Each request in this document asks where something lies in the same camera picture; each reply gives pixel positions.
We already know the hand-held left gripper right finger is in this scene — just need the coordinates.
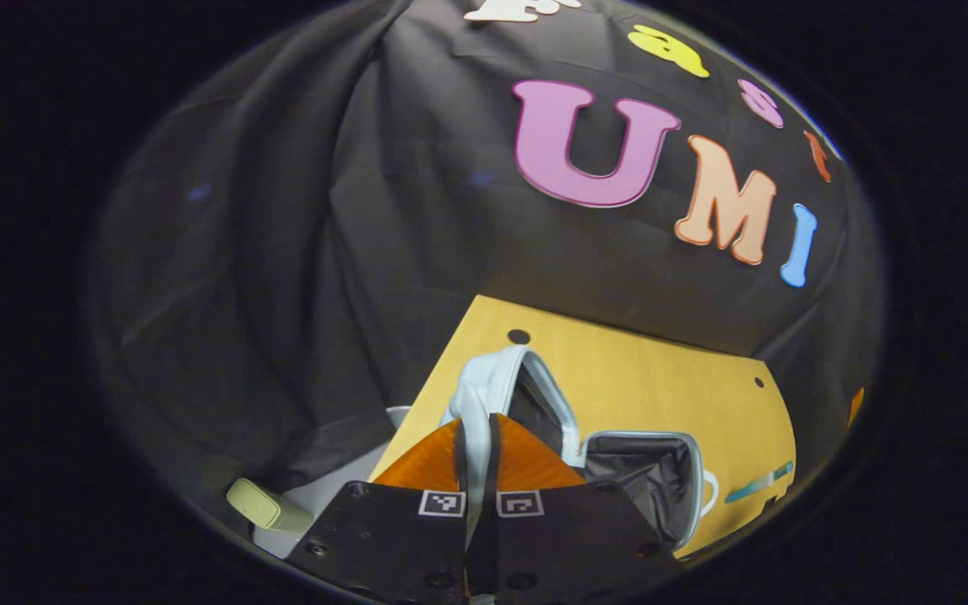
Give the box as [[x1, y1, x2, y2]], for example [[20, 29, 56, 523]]
[[467, 412, 680, 605]]

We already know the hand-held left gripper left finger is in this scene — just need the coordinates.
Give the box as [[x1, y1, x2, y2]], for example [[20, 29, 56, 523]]
[[287, 418, 469, 605]]

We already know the teal tube with blue cap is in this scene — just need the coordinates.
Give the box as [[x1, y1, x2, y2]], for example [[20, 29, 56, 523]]
[[723, 460, 797, 506]]

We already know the beige bin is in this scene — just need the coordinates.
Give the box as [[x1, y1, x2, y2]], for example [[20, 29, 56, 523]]
[[225, 476, 314, 535]]

